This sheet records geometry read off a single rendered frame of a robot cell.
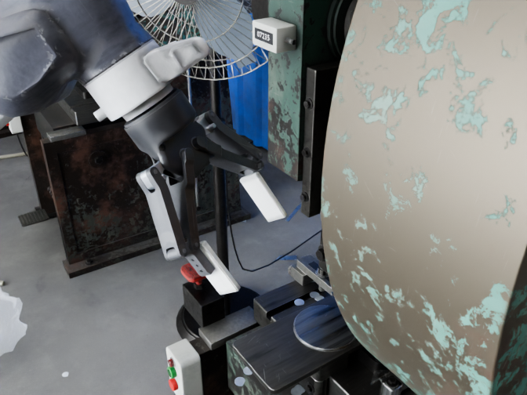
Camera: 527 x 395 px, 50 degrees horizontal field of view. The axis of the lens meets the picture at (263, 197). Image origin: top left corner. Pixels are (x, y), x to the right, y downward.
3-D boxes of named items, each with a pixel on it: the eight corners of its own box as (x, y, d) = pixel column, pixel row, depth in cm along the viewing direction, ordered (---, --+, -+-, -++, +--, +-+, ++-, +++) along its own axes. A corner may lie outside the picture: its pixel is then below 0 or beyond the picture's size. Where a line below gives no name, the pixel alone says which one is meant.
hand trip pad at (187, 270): (192, 306, 128) (190, 279, 124) (180, 291, 132) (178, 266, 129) (219, 294, 132) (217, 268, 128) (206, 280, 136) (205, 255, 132)
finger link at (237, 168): (174, 156, 64) (174, 145, 65) (242, 179, 72) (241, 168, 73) (196, 146, 62) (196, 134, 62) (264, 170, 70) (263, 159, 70)
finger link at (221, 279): (205, 239, 60) (202, 244, 59) (241, 287, 62) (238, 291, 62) (187, 244, 62) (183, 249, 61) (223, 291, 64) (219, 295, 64)
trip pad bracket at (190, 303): (205, 365, 134) (201, 303, 124) (187, 341, 141) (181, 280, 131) (227, 355, 137) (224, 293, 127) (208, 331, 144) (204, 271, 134)
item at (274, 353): (272, 441, 102) (272, 390, 95) (232, 389, 112) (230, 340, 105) (372, 380, 114) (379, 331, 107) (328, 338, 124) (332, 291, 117)
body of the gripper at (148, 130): (149, 99, 66) (194, 161, 69) (106, 134, 60) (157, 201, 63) (191, 74, 61) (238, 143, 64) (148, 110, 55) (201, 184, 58)
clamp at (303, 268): (332, 313, 123) (336, 276, 118) (288, 273, 135) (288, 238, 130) (353, 302, 126) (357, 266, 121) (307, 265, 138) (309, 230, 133)
